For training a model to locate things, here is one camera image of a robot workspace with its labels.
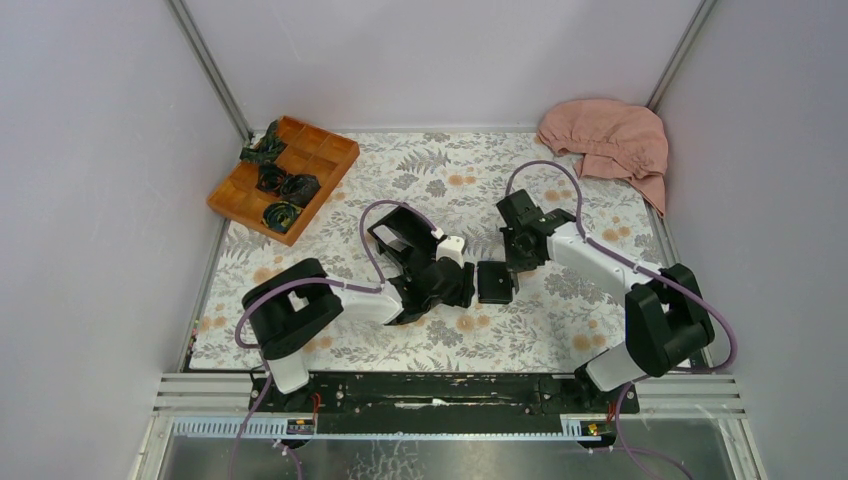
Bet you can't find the white card stack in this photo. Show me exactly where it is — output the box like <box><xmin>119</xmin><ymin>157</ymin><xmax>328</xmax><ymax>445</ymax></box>
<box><xmin>387</xmin><ymin>239</ymin><xmax>408</xmax><ymax>256</ymax></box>

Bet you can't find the pink cloth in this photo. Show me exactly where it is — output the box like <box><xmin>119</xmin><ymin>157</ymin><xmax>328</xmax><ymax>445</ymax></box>
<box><xmin>537</xmin><ymin>99</ymin><xmax>669</xmax><ymax>216</ymax></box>

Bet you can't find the black plastic card box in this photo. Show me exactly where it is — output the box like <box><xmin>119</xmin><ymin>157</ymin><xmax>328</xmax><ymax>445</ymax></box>
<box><xmin>366</xmin><ymin>207</ymin><xmax>436</xmax><ymax>275</ymax></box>

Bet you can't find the orange compartment tray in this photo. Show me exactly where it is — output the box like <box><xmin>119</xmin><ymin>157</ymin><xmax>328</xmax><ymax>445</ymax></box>
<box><xmin>207</xmin><ymin>116</ymin><xmax>360</xmax><ymax>246</ymax></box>

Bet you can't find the floral table mat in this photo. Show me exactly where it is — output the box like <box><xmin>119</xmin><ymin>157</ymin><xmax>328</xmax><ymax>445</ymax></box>
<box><xmin>188</xmin><ymin>133</ymin><xmax>662</xmax><ymax>373</ymax></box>

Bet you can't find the black leather card holder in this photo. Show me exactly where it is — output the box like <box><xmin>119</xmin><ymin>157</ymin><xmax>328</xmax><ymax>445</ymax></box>
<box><xmin>477</xmin><ymin>260</ymin><xmax>518</xmax><ymax>305</ymax></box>

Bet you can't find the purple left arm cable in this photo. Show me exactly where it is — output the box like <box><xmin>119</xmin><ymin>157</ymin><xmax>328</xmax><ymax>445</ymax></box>
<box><xmin>228</xmin><ymin>199</ymin><xmax>440</xmax><ymax>480</ymax></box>

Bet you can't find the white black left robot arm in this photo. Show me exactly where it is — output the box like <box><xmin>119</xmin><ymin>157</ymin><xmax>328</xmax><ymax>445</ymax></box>
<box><xmin>242</xmin><ymin>257</ymin><xmax>475</xmax><ymax>411</ymax></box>

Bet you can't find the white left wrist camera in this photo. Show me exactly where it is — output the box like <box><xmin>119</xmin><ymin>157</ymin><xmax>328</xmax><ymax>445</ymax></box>
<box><xmin>431</xmin><ymin>228</ymin><xmax>466</xmax><ymax>267</ymax></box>

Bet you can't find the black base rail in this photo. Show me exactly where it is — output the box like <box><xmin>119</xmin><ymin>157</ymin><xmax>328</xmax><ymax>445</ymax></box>
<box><xmin>248</xmin><ymin>371</ymin><xmax>640</xmax><ymax>436</ymax></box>

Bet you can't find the black rolled sock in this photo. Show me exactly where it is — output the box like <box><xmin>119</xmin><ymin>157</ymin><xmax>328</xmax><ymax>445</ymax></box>
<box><xmin>279</xmin><ymin>174</ymin><xmax>321</xmax><ymax>208</ymax></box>

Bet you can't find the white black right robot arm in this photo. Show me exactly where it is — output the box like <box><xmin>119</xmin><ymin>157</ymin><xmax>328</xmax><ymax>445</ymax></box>
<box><xmin>496</xmin><ymin>190</ymin><xmax>715</xmax><ymax>412</ymax></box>

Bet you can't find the green patterned rolled sock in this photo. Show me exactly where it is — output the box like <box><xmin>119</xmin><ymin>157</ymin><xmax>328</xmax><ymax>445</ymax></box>
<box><xmin>262</xmin><ymin>201</ymin><xmax>303</xmax><ymax>234</ymax></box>

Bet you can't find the dark patterned rolled sock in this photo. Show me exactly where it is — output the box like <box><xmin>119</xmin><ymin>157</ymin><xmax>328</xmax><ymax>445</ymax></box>
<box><xmin>239</xmin><ymin>120</ymin><xmax>288</xmax><ymax>165</ymax></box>

